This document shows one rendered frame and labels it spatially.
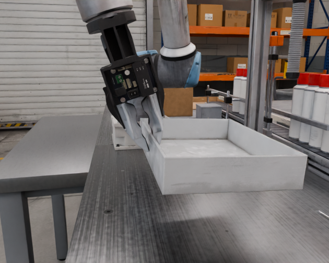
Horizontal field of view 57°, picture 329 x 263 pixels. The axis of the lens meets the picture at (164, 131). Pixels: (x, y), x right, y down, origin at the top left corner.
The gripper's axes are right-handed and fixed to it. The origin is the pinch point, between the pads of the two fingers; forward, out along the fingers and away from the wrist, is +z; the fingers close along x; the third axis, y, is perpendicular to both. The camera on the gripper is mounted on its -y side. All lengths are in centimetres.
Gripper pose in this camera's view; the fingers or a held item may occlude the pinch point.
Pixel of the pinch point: (149, 141)
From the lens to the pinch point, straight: 51.1
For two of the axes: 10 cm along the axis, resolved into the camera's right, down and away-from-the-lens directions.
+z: 2.8, 9.2, 2.7
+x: 9.4, -3.2, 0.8
